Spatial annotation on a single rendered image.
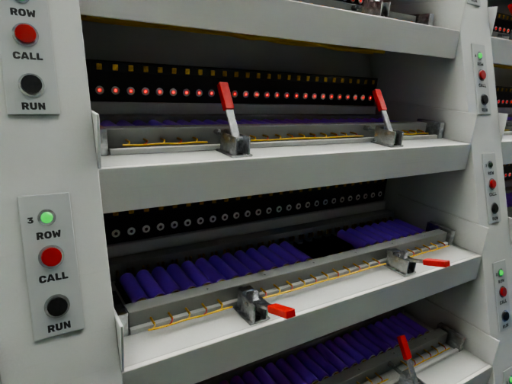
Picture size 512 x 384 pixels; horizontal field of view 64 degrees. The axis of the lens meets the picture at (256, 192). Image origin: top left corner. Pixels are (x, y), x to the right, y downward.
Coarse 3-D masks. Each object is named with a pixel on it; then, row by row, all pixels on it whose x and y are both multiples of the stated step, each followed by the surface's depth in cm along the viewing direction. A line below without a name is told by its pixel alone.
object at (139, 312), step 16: (400, 240) 68; (416, 240) 68; (432, 240) 71; (336, 256) 60; (352, 256) 61; (368, 256) 63; (384, 256) 65; (272, 272) 54; (288, 272) 55; (304, 272) 56; (320, 272) 58; (336, 272) 58; (192, 288) 49; (208, 288) 49; (224, 288) 50; (256, 288) 52; (272, 288) 54; (128, 304) 45; (144, 304) 45; (160, 304) 45; (176, 304) 46; (192, 304) 48; (208, 304) 49; (128, 320) 44; (144, 320) 45
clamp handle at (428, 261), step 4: (404, 252) 62; (408, 252) 62; (404, 256) 62; (408, 260) 61; (412, 260) 60; (416, 260) 60; (420, 260) 60; (424, 260) 59; (428, 260) 58; (432, 260) 58; (436, 260) 57; (440, 260) 57; (444, 260) 57; (448, 260) 57; (424, 264) 59; (428, 264) 58; (432, 264) 58; (436, 264) 57; (440, 264) 56; (444, 264) 56; (448, 264) 56
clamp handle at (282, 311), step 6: (252, 294) 48; (258, 294) 48; (252, 300) 48; (258, 300) 48; (258, 306) 46; (264, 306) 45; (270, 306) 44; (276, 306) 44; (282, 306) 44; (270, 312) 44; (276, 312) 43; (282, 312) 42; (288, 312) 42; (294, 312) 42
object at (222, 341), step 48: (144, 240) 57; (192, 240) 61; (480, 240) 70; (336, 288) 56; (384, 288) 58; (432, 288) 65; (144, 336) 44; (192, 336) 44; (240, 336) 45; (288, 336) 50
